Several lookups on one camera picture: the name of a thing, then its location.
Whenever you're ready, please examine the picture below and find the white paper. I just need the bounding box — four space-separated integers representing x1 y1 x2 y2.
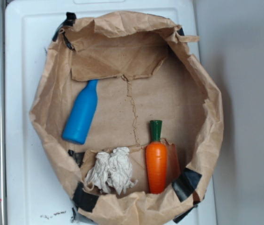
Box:
85 147 138 195

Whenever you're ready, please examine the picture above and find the blue plastic bottle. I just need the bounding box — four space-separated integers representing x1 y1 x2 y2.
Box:
62 79 98 144

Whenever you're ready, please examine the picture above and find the brown paper bag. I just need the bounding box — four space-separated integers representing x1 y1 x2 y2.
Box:
29 11 224 225

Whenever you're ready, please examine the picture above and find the orange toy carrot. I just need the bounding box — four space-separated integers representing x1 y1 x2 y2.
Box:
146 120 167 194

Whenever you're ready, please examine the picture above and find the white plastic tray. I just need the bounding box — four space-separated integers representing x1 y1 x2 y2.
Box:
5 0 197 225

